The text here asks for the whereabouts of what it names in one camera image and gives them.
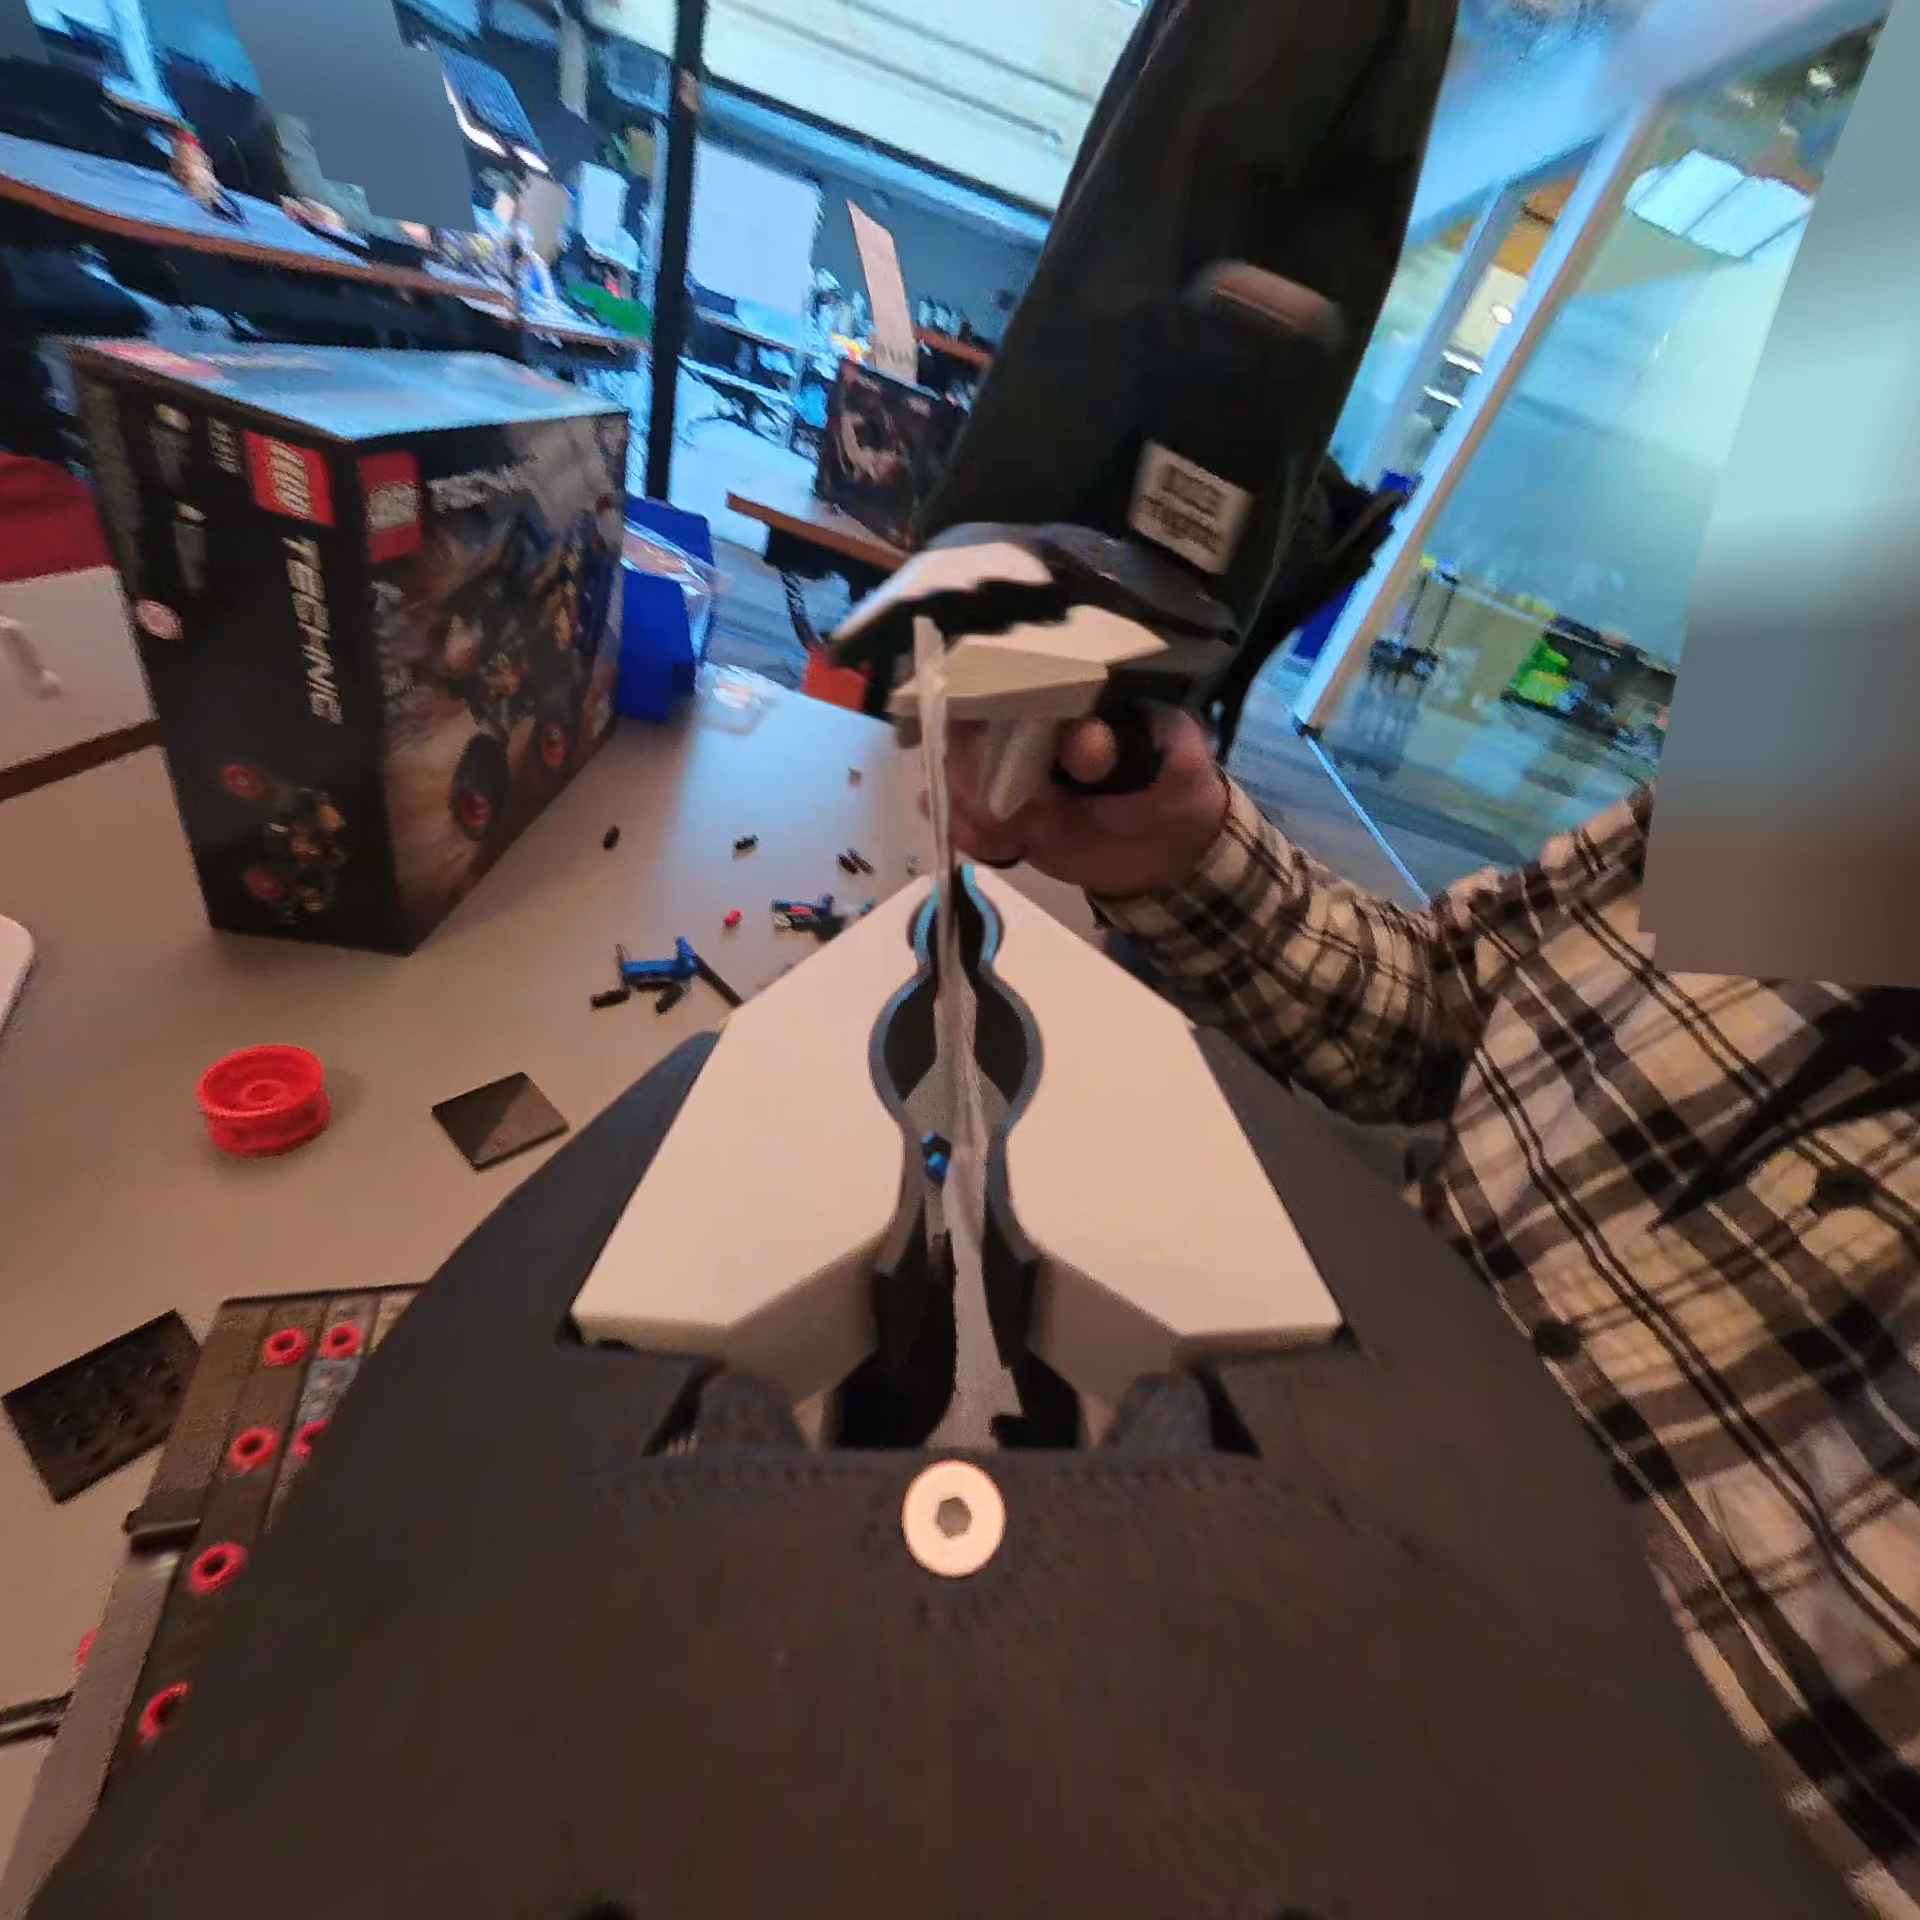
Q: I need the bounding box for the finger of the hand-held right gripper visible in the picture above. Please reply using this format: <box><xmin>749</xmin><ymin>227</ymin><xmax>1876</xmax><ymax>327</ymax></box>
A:
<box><xmin>830</xmin><ymin>537</ymin><xmax>1085</xmax><ymax>670</ymax></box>
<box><xmin>885</xmin><ymin>609</ymin><xmax>1174</xmax><ymax>752</ymax></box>

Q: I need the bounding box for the person's right hand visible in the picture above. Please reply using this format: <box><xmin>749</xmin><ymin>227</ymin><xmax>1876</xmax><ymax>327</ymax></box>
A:
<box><xmin>922</xmin><ymin>721</ymin><xmax>1235</xmax><ymax>905</ymax></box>

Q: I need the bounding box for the blue storage bin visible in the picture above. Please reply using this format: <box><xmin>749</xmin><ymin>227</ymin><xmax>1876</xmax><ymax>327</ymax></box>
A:
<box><xmin>621</xmin><ymin>497</ymin><xmax>706</xmax><ymax>726</ymax></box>

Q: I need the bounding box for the cluttered workbench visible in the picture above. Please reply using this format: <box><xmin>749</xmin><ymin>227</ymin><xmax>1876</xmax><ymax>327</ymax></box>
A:
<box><xmin>0</xmin><ymin>128</ymin><xmax>647</xmax><ymax>362</ymax></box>

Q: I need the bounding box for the person's right forearm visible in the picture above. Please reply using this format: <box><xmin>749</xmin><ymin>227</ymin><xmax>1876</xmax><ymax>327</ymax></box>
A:
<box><xmin>1087</xmin><ymin>779</ymin><xmax>1659</xmax><ymax>1127</ymax></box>

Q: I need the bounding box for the toy set cardboard box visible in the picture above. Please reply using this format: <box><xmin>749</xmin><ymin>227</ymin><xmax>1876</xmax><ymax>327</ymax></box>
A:
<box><xmin>66</xmin><ymin>337</ymin><xmax>634</xmax><ymax>959</ymax></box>

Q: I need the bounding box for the person's plaid shirt torso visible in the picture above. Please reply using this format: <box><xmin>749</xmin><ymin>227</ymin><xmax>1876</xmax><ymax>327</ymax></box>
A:
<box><xmin>1410</xmin><ymin>796</ymin><xmax>1920</xmax><ymax>1920</ymax></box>

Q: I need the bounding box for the black square studded plate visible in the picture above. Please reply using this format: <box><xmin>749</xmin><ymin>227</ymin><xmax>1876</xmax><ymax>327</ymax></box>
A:
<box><xmin>0</xmin><ymin>1311</ymin><xmax>203</xmax><ymax>1505</ymax></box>

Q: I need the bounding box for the red storage bin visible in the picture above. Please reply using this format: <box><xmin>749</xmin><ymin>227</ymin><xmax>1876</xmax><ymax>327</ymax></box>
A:
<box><xmin>0</xmin><ymin>458</ymin><xmax>117</xmax><ymax>578</ymax></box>

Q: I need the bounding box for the dark cloth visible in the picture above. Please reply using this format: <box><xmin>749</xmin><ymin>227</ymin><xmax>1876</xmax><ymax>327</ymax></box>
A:
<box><xmin>918</xmin><ymin>0</ymin><xmax>1461</xmax><ymax>602</ymax></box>

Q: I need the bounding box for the black square flat tile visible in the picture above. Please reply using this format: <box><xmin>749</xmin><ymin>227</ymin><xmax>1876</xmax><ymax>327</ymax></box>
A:
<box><xmin>431</xmin><ymin>1073</ymin><xmax>571</xmax><ymax>1172</ymax></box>

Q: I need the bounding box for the black toy truck chassis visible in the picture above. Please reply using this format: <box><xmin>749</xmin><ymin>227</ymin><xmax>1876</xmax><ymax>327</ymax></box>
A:
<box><xmin>0</xmin><ymin>1283</ymin><xmax>437</xmax><ymax>1878</ymax></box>

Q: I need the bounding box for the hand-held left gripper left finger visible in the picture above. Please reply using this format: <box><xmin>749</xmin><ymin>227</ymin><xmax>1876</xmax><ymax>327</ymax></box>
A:
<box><xmin>570</xmin><ymin>878</ymin><xmax>963</xmax><ymax>1450</ymax></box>

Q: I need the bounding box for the blue toy brick assembly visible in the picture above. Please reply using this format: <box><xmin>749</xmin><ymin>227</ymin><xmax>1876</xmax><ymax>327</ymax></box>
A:
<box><xmin>593</xmin><ymin>937</ymin><xmax>706</xmax><ymax>1016</ymax></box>

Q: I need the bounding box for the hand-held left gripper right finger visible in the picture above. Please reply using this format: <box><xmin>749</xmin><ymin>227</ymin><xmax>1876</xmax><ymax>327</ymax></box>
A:
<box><xmin>966</xmin><ymin>867</ymin><xmax>1346</xmax><ymax>1443</ymax></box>

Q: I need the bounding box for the red toy wheel hub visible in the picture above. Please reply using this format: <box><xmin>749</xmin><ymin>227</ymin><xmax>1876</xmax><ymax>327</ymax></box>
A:
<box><xmin>194</xmin><ymin>1044</ymin><xmax>337</xmax><ymax>1161</ymax></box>

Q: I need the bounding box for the black support pole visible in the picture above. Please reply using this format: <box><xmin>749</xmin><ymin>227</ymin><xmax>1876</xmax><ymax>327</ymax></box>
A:
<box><xmin>645</xmin><ymin>0</ymin><xmax>711</xmax><ymax>506</ymax></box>

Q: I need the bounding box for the white sticker sheet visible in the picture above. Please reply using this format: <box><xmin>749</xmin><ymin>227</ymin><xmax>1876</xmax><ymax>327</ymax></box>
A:
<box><xmin>907</xmin><ymin>612</ymin><xmax>1028</xmax><ymax>1450</ymax></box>

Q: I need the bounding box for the wooden side table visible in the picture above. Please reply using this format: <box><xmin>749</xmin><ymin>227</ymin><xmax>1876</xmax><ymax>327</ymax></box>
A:
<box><xmin>726</xmin><ymin>488</ymin><xmax>939</xmax><ymax>591</ymax></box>

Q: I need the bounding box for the dark printed box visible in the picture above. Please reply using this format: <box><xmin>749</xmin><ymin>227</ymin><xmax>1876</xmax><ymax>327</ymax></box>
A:
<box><xmin>815</xmin><ymin>360</ymin><xmax>969</xmax><ymax>548</ymax></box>

